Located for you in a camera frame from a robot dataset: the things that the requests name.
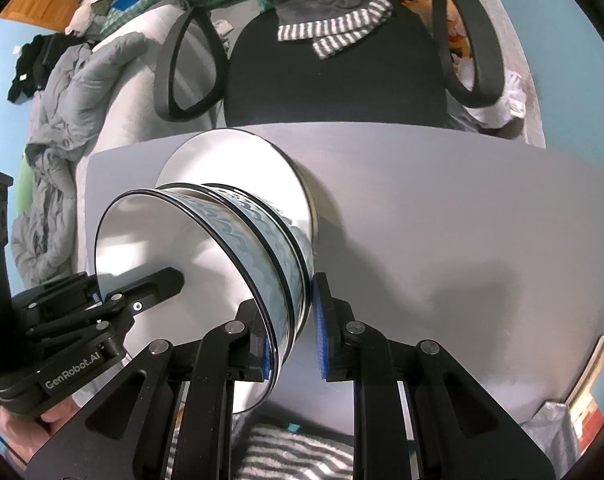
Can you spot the green pillow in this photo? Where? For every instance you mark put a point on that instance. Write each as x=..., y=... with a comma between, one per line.
x=29, y=185

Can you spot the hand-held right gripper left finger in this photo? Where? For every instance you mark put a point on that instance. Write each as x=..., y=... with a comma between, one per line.
x=249, y=360

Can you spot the blue box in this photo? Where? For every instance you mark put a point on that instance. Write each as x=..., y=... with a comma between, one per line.
x=131, y=2

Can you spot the leaning books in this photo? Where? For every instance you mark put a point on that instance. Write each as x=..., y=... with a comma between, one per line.
x=589, y=390

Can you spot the black clothes pile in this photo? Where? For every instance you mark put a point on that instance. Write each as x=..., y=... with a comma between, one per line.
x=31, y=65

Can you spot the black office chair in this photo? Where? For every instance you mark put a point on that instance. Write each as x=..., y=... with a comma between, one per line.
x=332, y=70

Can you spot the white plate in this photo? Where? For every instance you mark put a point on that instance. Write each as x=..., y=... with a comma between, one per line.
x=313, y=210
x=231, y=160

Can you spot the white crumpled cloth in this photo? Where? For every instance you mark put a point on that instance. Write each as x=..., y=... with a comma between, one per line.
x=502, y=100

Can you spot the grey duvet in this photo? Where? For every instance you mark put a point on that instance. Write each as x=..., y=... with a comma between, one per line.
x=61, y=110

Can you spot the crinkled clear plastic bag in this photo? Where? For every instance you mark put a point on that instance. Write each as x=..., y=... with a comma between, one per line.
x=552, y=430

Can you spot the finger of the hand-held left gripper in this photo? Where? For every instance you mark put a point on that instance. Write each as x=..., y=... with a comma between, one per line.
x=151, y=287
x=56, y=297

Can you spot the bed with grey sheet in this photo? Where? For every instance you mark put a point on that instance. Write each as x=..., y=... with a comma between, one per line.
x=141, y=105

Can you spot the striped grey white cloth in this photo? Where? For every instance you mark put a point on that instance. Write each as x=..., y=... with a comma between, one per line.
x=292, y=455

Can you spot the grey garment with striped hem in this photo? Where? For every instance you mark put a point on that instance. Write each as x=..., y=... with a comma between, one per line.
x=307, y=5

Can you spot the orange bag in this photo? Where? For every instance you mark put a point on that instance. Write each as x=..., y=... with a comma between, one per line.
x=457, y=30

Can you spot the person's left hand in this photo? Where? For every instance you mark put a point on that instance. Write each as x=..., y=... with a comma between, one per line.
x=36, y=432

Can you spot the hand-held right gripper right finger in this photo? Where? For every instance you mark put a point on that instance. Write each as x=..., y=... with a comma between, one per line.
x=322, y=330

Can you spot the beige clothes pile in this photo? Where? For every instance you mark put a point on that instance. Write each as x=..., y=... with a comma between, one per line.
x=89, y=10

